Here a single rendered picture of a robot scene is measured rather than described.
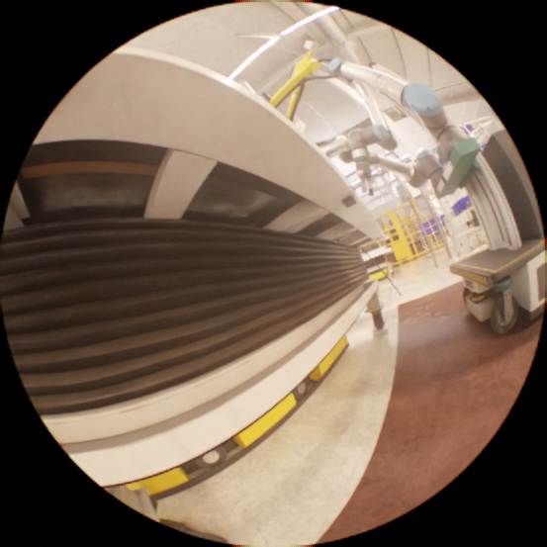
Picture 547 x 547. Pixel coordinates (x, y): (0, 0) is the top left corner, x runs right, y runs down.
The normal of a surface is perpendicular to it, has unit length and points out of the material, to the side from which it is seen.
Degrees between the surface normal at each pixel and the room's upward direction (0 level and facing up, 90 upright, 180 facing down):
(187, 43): 175
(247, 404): 90
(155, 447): 90
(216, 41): 175
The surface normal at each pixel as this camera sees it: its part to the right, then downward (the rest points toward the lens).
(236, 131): 0.30, 0.94
